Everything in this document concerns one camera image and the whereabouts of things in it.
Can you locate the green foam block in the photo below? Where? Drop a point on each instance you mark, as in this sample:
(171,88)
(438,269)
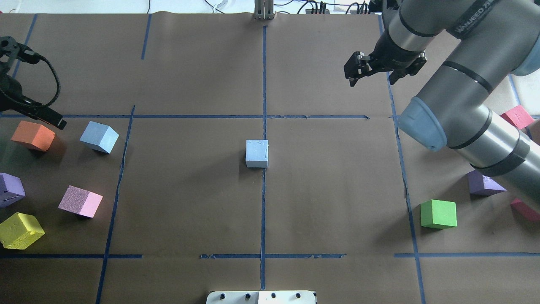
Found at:
(438,214)

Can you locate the light blue block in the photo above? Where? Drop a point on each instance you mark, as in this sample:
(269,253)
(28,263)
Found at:
(257,153)
(99,137)

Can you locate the purple foam block right side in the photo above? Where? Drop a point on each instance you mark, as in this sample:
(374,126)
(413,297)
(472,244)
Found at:
(482,185)

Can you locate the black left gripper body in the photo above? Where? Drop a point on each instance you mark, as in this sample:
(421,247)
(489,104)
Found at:
(9,91)

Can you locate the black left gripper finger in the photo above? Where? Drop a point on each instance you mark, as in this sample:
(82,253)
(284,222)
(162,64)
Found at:
(37,111)

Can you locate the orange foam block left side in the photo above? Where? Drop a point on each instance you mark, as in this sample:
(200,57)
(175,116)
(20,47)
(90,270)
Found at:
(33,136)

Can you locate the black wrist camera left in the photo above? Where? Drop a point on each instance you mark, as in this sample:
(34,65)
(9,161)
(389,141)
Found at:
(14,50)

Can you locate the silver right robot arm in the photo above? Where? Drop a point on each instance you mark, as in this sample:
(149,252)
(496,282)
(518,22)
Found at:
(497,38)

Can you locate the white mounting post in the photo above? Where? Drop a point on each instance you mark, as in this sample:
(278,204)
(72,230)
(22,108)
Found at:
(262,297)

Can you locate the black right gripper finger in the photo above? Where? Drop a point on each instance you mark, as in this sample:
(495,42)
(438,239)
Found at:
(412,70)
(357,67)

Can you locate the magenta foam block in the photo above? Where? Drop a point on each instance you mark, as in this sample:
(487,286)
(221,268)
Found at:
(525,210)

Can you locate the pink foam block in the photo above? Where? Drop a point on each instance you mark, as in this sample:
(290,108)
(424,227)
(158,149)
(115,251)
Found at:
(80,201)

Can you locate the yellow foam block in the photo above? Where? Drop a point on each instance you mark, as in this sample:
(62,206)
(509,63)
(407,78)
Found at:
(20,231)

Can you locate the purple foam block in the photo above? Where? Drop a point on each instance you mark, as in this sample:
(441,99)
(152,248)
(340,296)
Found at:
(482,185)
(11,190)

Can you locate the purple foam block left side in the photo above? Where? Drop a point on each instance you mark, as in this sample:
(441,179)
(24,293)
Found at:
(11,190)

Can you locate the aluminium frame post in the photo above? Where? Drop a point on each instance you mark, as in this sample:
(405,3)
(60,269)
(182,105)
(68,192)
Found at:
(264,10)

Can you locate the red foam block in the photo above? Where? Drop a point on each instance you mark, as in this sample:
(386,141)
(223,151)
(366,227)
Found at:
(518,117)

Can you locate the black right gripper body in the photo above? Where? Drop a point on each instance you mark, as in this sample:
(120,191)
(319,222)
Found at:
(383,52)

